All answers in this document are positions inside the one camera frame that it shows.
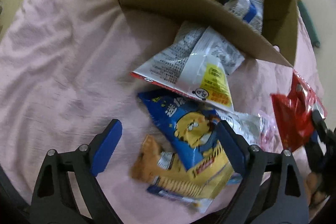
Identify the teal bed edge cushion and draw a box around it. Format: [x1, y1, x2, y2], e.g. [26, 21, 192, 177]
[297, 0, 321, 48]

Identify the blue yellow bear snack bag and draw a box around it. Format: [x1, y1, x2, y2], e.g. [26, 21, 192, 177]
[138, 89, 234, 198]

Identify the pink bed duvet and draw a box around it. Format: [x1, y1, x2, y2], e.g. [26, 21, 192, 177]
[1, 0, 323, 223]

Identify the red snack bag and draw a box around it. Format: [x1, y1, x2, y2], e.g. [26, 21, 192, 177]
[270, 71, 327, 152]

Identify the white yellow-label snack bag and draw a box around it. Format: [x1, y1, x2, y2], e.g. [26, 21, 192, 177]
[131, 21, 245, 112]

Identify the white barcode snack packet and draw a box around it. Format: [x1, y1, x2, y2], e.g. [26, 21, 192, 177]
[217, 110, 277, 152]

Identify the orange yellow cracker bag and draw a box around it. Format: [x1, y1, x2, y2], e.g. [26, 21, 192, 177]
[130, 134, 214, 214]

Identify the blue white snack bag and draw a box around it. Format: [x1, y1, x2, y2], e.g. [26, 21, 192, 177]
[224, 0, 264, 34]

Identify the person's right hand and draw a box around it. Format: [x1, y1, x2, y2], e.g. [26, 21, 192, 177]
[303, 172, 329, 208]

